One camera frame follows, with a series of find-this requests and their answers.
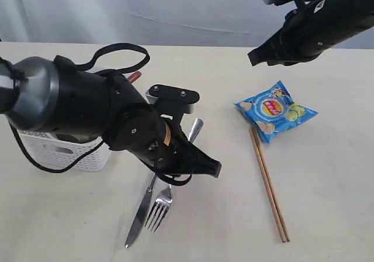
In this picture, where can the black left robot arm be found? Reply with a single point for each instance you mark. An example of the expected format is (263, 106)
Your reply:
(41, 95)

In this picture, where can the blue potato chips bag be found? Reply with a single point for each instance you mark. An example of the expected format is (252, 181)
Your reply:
(274, 111)

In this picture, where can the steel spoon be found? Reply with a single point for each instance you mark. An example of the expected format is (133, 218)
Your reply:
(164, 199)

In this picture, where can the brown wooden chopstick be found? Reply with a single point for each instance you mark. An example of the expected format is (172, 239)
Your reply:
(266, 184)
(272, 189)

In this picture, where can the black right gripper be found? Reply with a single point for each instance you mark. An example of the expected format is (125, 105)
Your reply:
(321, 26)

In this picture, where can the brown wooden spoon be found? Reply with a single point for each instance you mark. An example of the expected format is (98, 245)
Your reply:
(134, 77)

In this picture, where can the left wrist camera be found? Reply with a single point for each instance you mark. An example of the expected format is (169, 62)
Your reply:
(172, 102)

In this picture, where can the white woven plastic basket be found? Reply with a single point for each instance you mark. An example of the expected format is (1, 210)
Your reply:
(57, 154)

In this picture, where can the steel fork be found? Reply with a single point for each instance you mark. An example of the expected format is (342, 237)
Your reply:
(141, 214)

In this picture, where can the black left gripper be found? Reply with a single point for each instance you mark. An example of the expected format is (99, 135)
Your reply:
(162, 151)

